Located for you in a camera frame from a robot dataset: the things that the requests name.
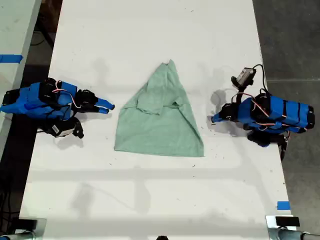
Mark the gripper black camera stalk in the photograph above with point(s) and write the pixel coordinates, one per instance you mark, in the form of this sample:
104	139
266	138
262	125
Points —
78	127
242	92

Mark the small black box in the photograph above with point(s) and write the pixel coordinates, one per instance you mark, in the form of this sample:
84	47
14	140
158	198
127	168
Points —
287	221
28	224

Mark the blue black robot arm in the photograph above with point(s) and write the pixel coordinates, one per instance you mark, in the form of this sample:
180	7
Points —
280	113
37	102

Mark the long blue tape strip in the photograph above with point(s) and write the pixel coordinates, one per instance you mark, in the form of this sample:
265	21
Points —
11	58

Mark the white side table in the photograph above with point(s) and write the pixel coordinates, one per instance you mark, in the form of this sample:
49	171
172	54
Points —
12	37

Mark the metal pipe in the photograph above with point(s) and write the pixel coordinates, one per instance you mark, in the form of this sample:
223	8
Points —
15	236
292	235

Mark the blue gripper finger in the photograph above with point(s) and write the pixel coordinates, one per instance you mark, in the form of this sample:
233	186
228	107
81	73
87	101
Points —
220	121
102	110
106	103
220	116

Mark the small dark round object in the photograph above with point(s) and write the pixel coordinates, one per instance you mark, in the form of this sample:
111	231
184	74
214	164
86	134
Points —
162	238

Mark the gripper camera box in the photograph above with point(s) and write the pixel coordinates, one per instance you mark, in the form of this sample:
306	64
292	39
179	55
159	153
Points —
61	130
245	75

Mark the pale green T-shirt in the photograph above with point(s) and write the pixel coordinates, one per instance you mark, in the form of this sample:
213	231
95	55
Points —
160	125

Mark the black table clamp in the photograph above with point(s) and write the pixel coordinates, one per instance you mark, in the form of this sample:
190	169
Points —
283	147

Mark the short blue tape piece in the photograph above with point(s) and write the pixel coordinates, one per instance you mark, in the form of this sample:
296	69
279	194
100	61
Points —
283	205

